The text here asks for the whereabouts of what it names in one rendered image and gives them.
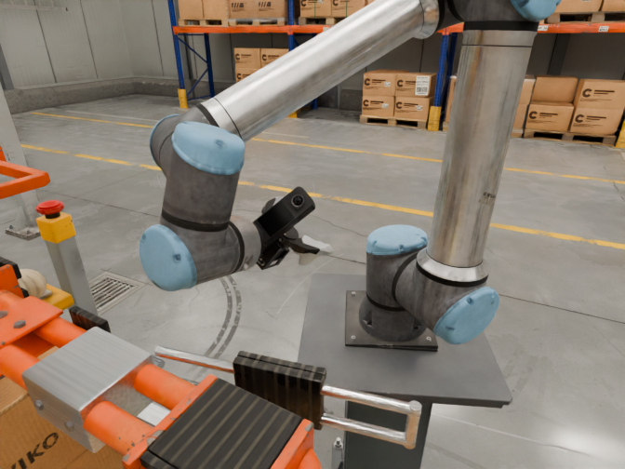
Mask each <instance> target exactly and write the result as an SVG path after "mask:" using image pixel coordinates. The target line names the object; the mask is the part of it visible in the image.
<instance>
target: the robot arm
mask: <svg viewBox="0 0 625 469"><path fill-rule="evenodd" d="M561 1H562V0H376V1H375V2H373V3H371V4H370V5H368V6H366V7H364V8H362V9H360V10H359V11H357V12H355V13H354V14H352V15H351V16H350V17H348V18H346V19H345V20H342V21H341V22H339V23H337V24H335V25H334V26H332V27H330V28H329V29H327V30H325V31H324V32H322V33H320V34H318V35H317V36H315V37H314V38H312V39H311V40H309V41H307V42H305V43H304V44H302V45H300V46H299V47H296V48H295V49H293V50H291V51H290V52H288V53H286V54H285V55H284V56H282V57H281V58H279V59H277V60H275V61H273V62H271V63H270V64H268V65H266V66H265V67H263V68H261V69H260V70H258V71H256V72H255V73H253V74H252V75H250V76H248V77H246V78H245V79H243V80H241V81H240V82H238V83H236V84H235V85H233V86H231V87H229V88H227V89H226V90H224V91H222V92H221V93H220V94H218V95H216V96H215V97H213V98H211V99H210V100H207V101H204V102H200V103H199V104H198V105H196V106H194V107H192V108H191V109H190V110H188V111H186V112H185V113H183V114H172V115H170V116H167V117H165V118H163V119H161V120H160V121H159V122H157V123H156V125H155V126H154V127H153V130H152V132H151V135H150V150H151V154H152V157H153V160H154V162H155V163H156V165H157V166H158V167H160V168H161V169H162V170H163V173H164V174H165V176H166V188H165V194H164V201H163V206H162V212H161V218H160V224H155V225H152V226H151V227H150V228H148V229H147V230H145V231H144V233H143V234H142V236H141V238H140V245H139V254H140V262H141V265H142V268H143V270H144V272H145V274H146V275H147V276H148V278H149V279H150V280H151V281H152V282H153V283H154V284H155V285H156V286H157V287H158V288H160V289H162V290H166V291H176V290H180V289H189V288H193V287H194V286H196V285H199V284H202V283H205V282H208V281H211V280H214V279H217V278H221V277H224V276H226V275H232V274H235V273H238V272H241V271H247V270H248V269H249V268H251V267H253V266H254V265H255V264H257V265H258V266H259V268H260V269H261V270H265V269H268V268H271V267H274V266H276V265H279V263H280V262H281V261H282V260H283V259H284V257H285V256H286V255H287V253H288V252H289V251H290V250H289V249H288V248H291V249H292V251H293V252H294V253H295V254H298V255H299V264H300V265H303V266H304V265H308V264H309V263H311V262H312V261H314V260H315V259H316V258H318V257H319V256H321V255H328V254H330V253H332V252H333V249H332V247H331V246H330V245H329V244H325V243H323V242H321V241H316V240H313V239H312V238H310V237H309V236H307V235H304V236H303V237H302V238H298V237H299V233H298V230H297V229H295V227H294V226H295V225H296V224H297V223H298V222H300V221H301V220H302V219H304V218H305V217H306V216H307V215H309V214H310V213H311V212H312V211H314V210H315V204H314V202H313V200H312V198H311V197H310V196H309V195H308V194H307V192H306V191H305V190H304V189H303V188H302V187H299V186H298V187H296V188H295V189H294V190H292V191H291V192H290V193H289V194H287V195H286V196H285V197H276V198H273V199H271V200H269V201H268V202H267V203H266V204H265V205H264V207H263V208H262V210H261V213H262V214H261V216H259V217H258V218H257V219H256V220H254V221H253V222H252V221H250V220H249V219H247V218H245V217H242V216H231V214H232V210H233V202H234V198H235V194H236V189H237V184H238V181H239V176H240V172H241V169H242V167H243V165H244V161H245V159H244V153H245V142H247V141H249V140H251V139H252V138H254V137H256V136H257V135H259V134H260V133H261V132H262V131H264V130H266V129H267V128H269V127H271V126H273V125H274V124H276V123H277V122H279V121H280V120H282V119H284V118H285V117H287V116H288V115H290V114H292V113H294V112H295V111H297V109H299V108H301V107H302V106H304V105H305V104H307V103H309V102H310V101H312V100H314V99H315V98H317V97H319V96H320V95H322V94H323V93H325V92H327V91H328V90H329V89H331V88H332V87H334V86H336V85H337V84H339V83H340V82H342V81H344V80H345V79H347V78H348V77H350V76H351V75H353V74H355V73H357V72H358V71H360V70H362V69H363V68H365V67H366V66H367V65H368V64H370V63H372V62H373V61H375V60H377V59H379V58H380V57H382V56H383V55H385V54H386V53H388V52H390V51H391V50H393V49H394V48H396V47H398V46H400V45H401V44H403V43H404V42H405V41H407V40H408V39H410V38H411V37H413V36H414V37H416V38H419V39H423V38H427V37H429V36H431V35H432V34H434V33H436V32H438V31H440V30H442V29H444V28H446V27H449V26H452V25H455V24H458V23H462V22H464V25H463V31H462V33H463V40H462V46H461V51H460V57H459V67H458V73H457V79H456V84H455V90H454V95H453V100H452V106H451V112H450V117H449V123H448V129H447V134H446V140H445V150H444V156H443V162H442V167H441V173H440V179H439V184H438V190H437V195H436V200H435V206H434V212H433V217H432V228H431V233H430V239H429V245H428V246H427V243H428V238H427V235H426V233H425V232H424V231H422V230H421V229H420V228H417V227H414V226H410V225H389V226H384V227H381V228H378V229H377V230H375V231H373V232H372V233H371V234H370V235H369V236H368V239H367V245H366V295H365V297H364V299H363V301H362V303H361V305H360V308H359V322H360V325H361V326H362V328H363V329H364V330H365V331H366V332H367V333H368V334H370V335H371V336H373V337H375V338H377V339H380V340H383V341H386V342H407V341H411V340H414V339H416V338H417V337H418V336H420V335H421V334H422V333H423V332H424V331H425V330H426V328H428V329H430V330H431V331H432V332H433V333H434V334H435V335H436V336H438V337H440V338H442V339H443V340H445V341H446V342H448V343H450V344H463V343H465V342H468V341H470V340H472V339H474V338H475V337H476V336H477V335H479V334H480V333H481V332H482V331H484V330H485V328H486V327H487V326H488V325H489V324H490V322H491V321H492V320H493V318H494V316H495V315H496V311H497V310H498V308H499V295H498V293H497V292H496V291H495V290H494V289H493V288H491V287H489V286H488V285H487V284H486V281H487V279H488V274H489V265H488V263H487V262H486V261H485V259H484V258H483V253H484V249H485V241H486V238H487V234H488V230H489V226H490V222H491V218H492V214H493V210H494V206H495V202H496V198H497V194H498V190H499V183H500V179H501V175H502V170H503V167H504V163H505V159H506V154H507V151H508V147H509V143H510V139H511V134H512V128H513V124H514V119H515V116H516V112H517V108H518V104H519V100H520V96H521V92H522V88H523V83H524V80H525V73H526V69H527V64H528V61H529V57H530V53H531V48H532V45H533V41H534V37H535V36H536V34H537V32H538V28H539V22H540V21H541V20H544V19H546V18H548V17H549V16H550V15H551V14H552V13H553V12H554V11H555V10H556V6H558V5H560V3H561ZM273 261H277V262H276V263H275V264H272V265H270V264H271V263H272V262H273ZM262 264H264V265H262Z"/></svg>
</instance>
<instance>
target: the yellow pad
mask: <svg viewBox="0 0 625 469"><path fill-rule="evenodd" d="M39 299H40V300H42V301H44V302H47V303H49V304H51V305H53V306H55V307H57V308H59V309H61V310H62V311H63V310H65V309H67V308H69V307H71V306H72V305H74V301H73V296H72V295H71V294H69V293H67V292H65V291H63V290H60V289H58V288H55V287H53V286H50V285H49V284H47V287H46V290H45V292H44V293H43V295H42V296H41V297H40V298H39Z"/></svg>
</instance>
